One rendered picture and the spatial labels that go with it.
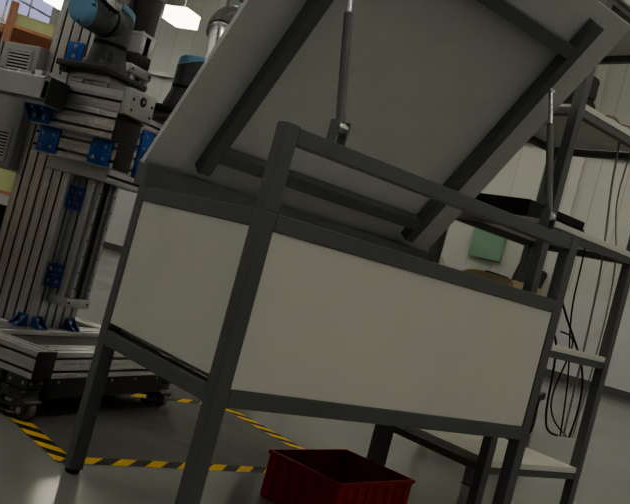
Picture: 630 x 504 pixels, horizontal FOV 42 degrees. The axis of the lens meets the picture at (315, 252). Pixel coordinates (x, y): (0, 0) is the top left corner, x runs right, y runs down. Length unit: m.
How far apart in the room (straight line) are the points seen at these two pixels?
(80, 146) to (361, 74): 1.05
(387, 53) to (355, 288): 0.71
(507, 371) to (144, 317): 1.07
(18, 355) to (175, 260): 0.87
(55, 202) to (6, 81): 0.48
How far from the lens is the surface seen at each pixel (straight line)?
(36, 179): 3.21
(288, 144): 1.82
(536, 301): 2.54
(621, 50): 3.51
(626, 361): 12.67
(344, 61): 1.98
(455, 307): 2.27
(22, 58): 3.33
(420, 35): 2.38
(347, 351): 2.02
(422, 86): 2.49
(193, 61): 3.33
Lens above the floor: 0.71
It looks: 1 degrees up
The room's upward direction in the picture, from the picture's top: 15 degrees clockwise
